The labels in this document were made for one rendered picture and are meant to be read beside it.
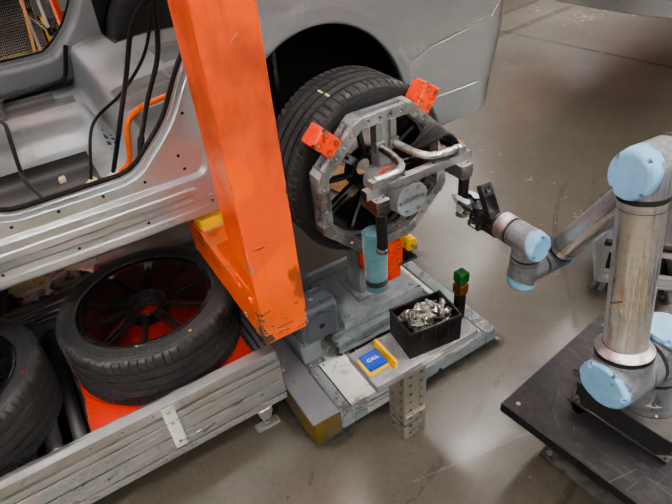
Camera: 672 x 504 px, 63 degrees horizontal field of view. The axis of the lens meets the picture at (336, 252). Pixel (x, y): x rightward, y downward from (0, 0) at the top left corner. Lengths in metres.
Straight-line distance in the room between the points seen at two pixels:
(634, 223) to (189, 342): 1.40
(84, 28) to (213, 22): 2.31
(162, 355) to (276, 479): 0.62
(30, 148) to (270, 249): 1.39
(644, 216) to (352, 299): 1.33
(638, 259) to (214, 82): 1.09
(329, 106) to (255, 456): 1.31
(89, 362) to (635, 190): 1.71
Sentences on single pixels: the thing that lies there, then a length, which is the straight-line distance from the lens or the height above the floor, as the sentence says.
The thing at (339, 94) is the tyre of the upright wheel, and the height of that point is 1.16.
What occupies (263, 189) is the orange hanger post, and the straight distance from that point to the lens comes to 1.53.
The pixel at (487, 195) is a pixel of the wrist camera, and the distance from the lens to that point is 1.83.
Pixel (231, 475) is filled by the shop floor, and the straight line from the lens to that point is 2.22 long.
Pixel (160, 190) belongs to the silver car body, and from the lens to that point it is 2.02.
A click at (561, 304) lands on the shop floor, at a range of 2.80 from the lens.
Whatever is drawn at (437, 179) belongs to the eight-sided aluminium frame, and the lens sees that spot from 2.13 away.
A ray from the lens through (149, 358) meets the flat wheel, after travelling 1.98.
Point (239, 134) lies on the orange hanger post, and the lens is 1.43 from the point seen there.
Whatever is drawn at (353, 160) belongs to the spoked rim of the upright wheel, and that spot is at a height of 0.92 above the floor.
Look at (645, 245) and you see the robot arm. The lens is 1.48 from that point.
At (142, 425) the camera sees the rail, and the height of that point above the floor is 0.36.
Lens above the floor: 1.86
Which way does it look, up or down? 38 degrees down
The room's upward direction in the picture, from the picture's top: 6 degrees counter-clockwise
